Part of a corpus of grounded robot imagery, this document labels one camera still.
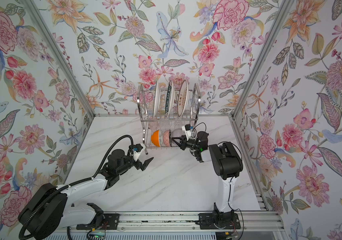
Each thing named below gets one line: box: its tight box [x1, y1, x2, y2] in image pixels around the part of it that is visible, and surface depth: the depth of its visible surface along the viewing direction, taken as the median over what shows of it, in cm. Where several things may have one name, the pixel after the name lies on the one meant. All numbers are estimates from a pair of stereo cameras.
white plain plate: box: [153, 80, 161, 117], surface depth 92 cm
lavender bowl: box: [171, 128, 185, 147], surface depth 93 cm
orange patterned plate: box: [177, 79, 188, 118], surface depth 88 cm
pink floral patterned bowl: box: [163, 130, 171, 148], surface depth 92 cm
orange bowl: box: [151, 129, 161, 148], surface depth 93 cm
